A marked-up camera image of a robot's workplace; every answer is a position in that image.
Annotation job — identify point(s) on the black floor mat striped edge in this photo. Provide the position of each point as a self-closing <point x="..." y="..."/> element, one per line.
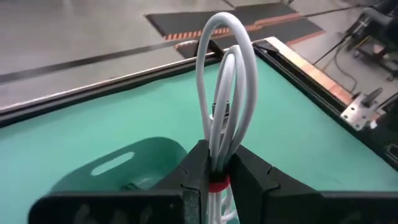
<point x="280" y="32"/>
<point x="186" y="21"/>

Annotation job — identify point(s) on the green table mat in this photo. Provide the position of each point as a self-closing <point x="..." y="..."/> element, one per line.
<point x="311" y="140"/>

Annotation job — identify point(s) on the silver metal bracket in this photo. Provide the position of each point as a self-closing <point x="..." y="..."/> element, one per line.
<point x="356" y="113"/>

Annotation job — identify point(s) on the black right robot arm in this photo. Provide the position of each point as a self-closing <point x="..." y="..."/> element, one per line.
<point x="376" y="21"/>

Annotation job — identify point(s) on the black table frame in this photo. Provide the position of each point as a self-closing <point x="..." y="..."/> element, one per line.
<point x="311" y="87"/>

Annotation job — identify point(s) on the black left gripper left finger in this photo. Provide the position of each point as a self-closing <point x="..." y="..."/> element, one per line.
<point x="124" y="208"/>

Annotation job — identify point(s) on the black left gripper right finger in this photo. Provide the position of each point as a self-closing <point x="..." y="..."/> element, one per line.
<point x="295" y="208"/>

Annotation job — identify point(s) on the teal plastic bin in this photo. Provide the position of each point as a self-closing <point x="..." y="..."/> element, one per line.
<point x="146" y="155"/>

